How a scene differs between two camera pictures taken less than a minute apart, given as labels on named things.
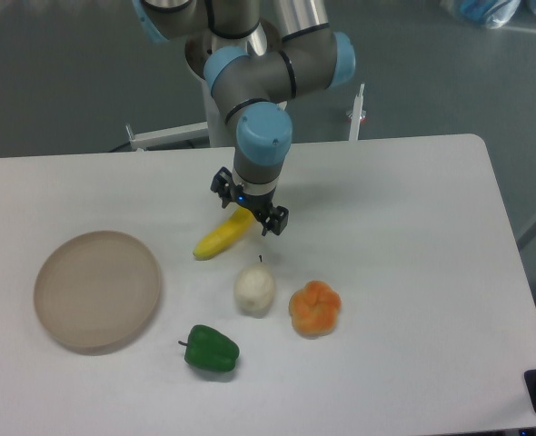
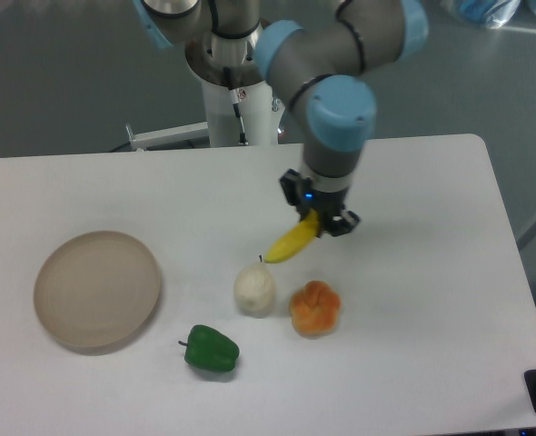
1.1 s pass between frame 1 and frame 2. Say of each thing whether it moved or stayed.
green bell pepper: stayed
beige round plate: stayed
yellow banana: moved
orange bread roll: stayed
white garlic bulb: stayed
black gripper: moved
